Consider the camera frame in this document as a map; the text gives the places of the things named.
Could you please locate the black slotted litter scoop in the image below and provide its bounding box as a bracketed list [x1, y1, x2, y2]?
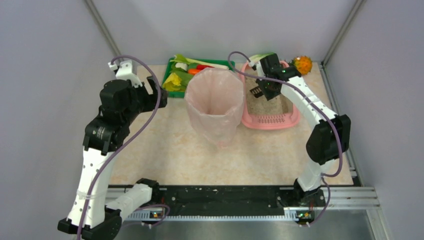
[249, 86, 264, 98]

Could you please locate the toy cabbage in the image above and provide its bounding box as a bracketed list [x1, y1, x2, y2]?
[248, 52, 275, 65]

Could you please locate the pink litter box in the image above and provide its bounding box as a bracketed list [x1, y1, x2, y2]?
[239, 74, 301, 130]

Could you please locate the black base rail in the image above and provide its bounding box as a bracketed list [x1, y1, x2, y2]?
[114, 184, 327, 220]

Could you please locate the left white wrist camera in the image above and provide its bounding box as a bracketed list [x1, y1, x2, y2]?
[108, 60, 142, 88]

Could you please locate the toy pineapple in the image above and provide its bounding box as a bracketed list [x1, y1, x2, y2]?
[289, 55, 313, 76]

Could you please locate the yellow toy leaf vegetable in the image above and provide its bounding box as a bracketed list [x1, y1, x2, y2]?
[162, 73, 185, 92]

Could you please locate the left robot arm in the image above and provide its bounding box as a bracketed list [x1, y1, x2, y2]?
[57, 76, 168, 240]

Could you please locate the cat litter sand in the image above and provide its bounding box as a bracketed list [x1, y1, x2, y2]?
[245, 77, 293, 116]

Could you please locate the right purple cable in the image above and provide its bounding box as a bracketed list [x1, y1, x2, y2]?
[227, 51, 344, 228]

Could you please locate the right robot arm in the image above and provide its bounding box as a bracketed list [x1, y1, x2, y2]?
[250, 53, 351, 205]

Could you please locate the orange toy carrot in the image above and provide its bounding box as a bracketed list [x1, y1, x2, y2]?
[187, 68, 201, 75]

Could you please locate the green toy leaf vegetable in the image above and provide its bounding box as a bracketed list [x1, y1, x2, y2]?
[171, 62, 194, 88]

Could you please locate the red toy chili pepper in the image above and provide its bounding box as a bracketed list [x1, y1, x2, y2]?
[196, 64, 214, 71]

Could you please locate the pink plastic trash bag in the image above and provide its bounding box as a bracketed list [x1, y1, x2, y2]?
[184, 68, 245, 147]

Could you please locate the green plastic tray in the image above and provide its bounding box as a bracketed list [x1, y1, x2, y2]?
[162, 60, 233, 99]

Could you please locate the white toy leek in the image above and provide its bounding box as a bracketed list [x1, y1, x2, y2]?
[169, 54, 230, 70]

